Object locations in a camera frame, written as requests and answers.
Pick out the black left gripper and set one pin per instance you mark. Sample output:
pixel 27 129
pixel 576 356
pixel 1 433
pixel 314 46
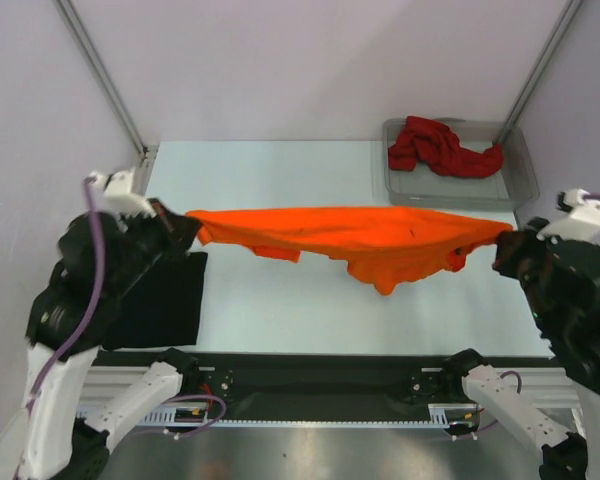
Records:
pixel 176 230

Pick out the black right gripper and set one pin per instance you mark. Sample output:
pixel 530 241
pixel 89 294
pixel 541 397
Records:
pixel 518 257

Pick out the orange t-shirt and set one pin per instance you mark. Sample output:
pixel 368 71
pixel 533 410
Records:
pixel 382 246

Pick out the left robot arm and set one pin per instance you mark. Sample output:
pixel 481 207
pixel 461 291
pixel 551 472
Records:
pixel 102 259

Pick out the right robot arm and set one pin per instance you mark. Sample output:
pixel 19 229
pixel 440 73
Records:
pixel 560 277

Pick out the clear plastic bin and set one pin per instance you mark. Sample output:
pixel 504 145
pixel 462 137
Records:
pixel 512 187

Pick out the folded black t-shirt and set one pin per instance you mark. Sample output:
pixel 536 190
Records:
pixel 163 308

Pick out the red t-shirt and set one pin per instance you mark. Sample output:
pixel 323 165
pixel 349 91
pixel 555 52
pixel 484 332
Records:
pixel 434 144

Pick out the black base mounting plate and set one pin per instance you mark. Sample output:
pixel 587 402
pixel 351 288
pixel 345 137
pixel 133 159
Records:
pixel 193 364

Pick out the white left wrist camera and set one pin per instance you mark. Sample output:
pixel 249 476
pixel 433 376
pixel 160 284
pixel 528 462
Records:
pixel 118 193

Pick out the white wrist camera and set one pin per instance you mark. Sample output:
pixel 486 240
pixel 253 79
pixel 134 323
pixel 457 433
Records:
pixel 581 219
pixel 118 193

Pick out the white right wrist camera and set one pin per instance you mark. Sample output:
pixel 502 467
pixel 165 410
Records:
pixel 581 219

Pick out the left aluminium corner post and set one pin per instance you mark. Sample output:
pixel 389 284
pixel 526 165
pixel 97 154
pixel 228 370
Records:
pixel 87 48

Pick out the aluminium corner post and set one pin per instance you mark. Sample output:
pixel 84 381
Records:
pixel 553 43
pixel 87 48

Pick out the right aluminium corner post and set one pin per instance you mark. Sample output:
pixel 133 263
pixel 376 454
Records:
pixel 553 43

